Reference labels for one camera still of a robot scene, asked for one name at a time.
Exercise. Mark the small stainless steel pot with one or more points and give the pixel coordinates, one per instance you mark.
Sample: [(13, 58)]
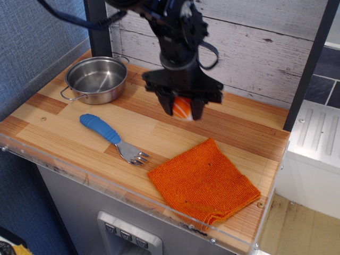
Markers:
[(96, 80)]

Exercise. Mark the dark metal frame post left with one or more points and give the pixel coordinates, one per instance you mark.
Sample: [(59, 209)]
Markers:
[(99, 39)]

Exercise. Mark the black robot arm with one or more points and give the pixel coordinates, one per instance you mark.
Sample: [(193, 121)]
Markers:
[(180, 30)]

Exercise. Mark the dark metal frame post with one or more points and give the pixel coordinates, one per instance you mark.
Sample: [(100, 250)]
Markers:
[(315, 52), (99, 39)]

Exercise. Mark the white grooved side unit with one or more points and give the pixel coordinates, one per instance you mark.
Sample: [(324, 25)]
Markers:
[(309, 174)]

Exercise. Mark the orange knitted cloth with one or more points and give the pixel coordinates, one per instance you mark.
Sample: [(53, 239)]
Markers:
[(203, 185)]

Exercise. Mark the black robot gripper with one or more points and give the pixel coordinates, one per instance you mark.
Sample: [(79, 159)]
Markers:
[(185, 79)]

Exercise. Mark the dark metal frame post right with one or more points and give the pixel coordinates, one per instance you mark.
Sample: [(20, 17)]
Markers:
[(315, 52)]

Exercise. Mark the blue handled metal fork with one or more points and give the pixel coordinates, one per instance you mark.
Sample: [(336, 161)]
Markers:
[(128, 152)]

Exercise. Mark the salmon nigiri sushi toy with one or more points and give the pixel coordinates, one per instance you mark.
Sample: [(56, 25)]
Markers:
[(182, 108)]

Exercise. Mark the grey cabinet with button panel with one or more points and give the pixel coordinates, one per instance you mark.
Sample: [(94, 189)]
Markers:
[(106, 220)]

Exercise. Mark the clear acrylic table guard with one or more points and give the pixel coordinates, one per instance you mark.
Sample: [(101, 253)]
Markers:
[(106, 183)]

